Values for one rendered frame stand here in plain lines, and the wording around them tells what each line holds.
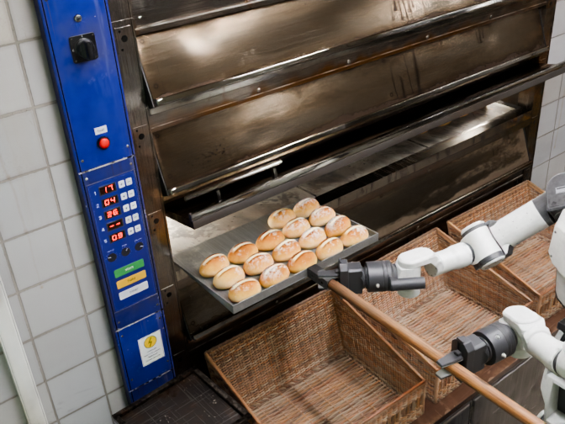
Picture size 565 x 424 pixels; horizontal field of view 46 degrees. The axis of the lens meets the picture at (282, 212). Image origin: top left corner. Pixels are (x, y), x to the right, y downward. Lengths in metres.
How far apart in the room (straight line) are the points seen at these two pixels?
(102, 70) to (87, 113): 0.11
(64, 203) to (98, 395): 0.65
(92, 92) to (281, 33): 0.61
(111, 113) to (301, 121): 0.66
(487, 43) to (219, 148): 1.25
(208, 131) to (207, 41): 0.26
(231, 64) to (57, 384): 1.02
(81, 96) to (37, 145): 0.16
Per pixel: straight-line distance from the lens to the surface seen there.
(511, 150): 3.15
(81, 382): 2.10
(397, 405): 2.26
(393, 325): 1.77
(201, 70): 1.86
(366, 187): 2.45
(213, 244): 2.14
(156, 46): 1.81
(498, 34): 2.83
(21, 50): 1.65
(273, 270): 1.92
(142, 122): 1.82
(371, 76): 2.32
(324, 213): 2.18
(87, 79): 1.69
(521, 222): 2.05
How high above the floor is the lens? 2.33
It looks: 30 degrees down
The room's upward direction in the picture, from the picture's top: 4 degrees counter-clockwise
